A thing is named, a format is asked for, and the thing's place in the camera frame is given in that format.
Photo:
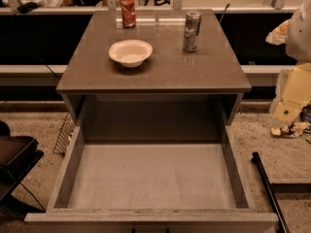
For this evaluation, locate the white paper bowl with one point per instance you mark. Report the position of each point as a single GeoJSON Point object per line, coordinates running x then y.
{"type": "Point", "coordinates": [130, 53]}

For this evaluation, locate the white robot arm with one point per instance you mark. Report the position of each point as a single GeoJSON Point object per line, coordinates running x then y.
{"type": "Point", "coordinates": [298, 40]}

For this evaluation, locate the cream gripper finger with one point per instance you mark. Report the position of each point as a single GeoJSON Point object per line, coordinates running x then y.
{"type": "Point", "coordinates": [293, 92]}

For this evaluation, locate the black pole on floor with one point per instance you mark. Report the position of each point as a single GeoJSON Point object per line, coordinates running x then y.
{"type": "Point", "coordinates": [283, 227]}

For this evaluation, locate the black tray stand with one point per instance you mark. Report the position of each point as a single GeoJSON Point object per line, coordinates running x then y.
{"type": "Point", "coordinates": [18, 155]}

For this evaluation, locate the wire mesh basket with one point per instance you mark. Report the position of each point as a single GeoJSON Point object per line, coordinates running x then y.
{"type": "Point", "coordinates": [64, 136]}

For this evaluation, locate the blue snack packet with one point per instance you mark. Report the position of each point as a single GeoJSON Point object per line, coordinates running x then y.
{"type": "Point", "coordinates": [305, 116]}

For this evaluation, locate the orange soda can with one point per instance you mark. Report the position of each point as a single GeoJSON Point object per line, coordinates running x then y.
{"type": "Point", "coordinates": [128, 13]}

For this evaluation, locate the grey drawer cabinet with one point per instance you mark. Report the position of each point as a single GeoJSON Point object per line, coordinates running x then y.
{"type": "Point", "coordinates": [173, 96]}

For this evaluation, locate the open grey top drawer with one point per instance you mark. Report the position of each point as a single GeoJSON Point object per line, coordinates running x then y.
{"type": "Point", "coordinates": [152, 188]}

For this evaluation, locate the brown snack wrapper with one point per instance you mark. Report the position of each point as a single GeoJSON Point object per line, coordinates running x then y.
{"type": "Point", "coordinates": [294, 130]}

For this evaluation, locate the silver redbull can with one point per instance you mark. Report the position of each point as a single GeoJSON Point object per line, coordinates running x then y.
{"type": "Point", "coordinates": [191, 32]}

